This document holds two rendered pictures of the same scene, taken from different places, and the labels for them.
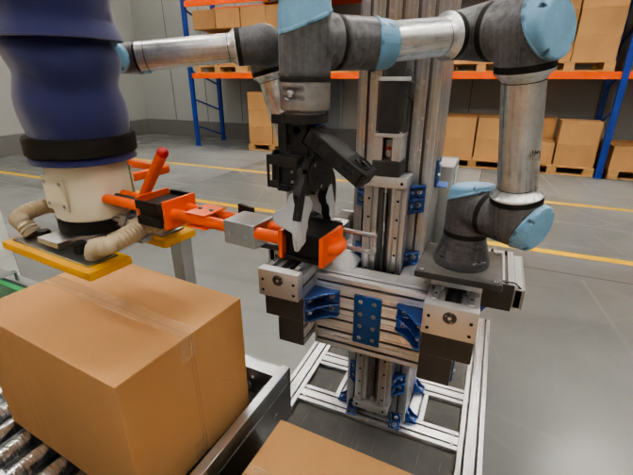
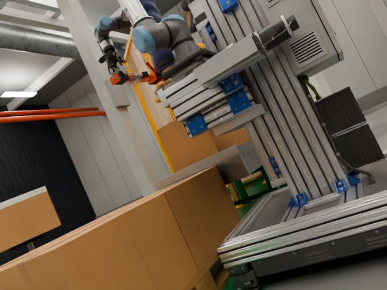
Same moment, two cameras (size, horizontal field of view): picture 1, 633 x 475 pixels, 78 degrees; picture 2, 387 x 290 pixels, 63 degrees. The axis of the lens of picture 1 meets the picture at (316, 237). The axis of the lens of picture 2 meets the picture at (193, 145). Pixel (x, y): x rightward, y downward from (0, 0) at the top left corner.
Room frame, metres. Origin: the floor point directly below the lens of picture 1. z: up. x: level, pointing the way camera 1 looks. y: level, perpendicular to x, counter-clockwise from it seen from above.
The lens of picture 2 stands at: (0.95, -1.88, 0.59)
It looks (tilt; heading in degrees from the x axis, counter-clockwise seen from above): 4 degrees up; 93
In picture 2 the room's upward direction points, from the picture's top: 25 degrees counter-clockwise
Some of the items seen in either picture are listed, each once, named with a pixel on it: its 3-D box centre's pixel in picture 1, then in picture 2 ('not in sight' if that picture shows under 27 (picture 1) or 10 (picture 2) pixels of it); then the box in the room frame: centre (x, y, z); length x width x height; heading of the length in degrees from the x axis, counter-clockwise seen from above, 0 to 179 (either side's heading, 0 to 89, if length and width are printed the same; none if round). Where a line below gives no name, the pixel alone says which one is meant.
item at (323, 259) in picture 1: (311, 241); (119, 79); (0.61, 0.01, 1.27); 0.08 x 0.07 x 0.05; 61
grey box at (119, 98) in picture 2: not in sight; (117, 93); (0.29, 1.33, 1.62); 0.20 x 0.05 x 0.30; 64
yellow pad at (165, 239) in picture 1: (135, 221); not in sight; (0.99, 0.48, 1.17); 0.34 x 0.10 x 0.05; 61
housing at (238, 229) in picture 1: (249, 229); (135, 79); (0.68, 0.12, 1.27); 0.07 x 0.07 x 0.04; 61
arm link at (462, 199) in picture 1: (471, 206); (175, 32); (1.02, -0.42, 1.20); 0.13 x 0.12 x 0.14; 30
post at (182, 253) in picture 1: (192, 326); not in sight; (1.48, 0.55, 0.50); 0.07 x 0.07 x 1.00; 64
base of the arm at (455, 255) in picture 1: (462, 245); (186, 53); (1.03, -0.42, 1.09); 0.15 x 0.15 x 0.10
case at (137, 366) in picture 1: (122, 362); (207, 138); (0.94, 0.57, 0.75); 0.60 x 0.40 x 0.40; 61
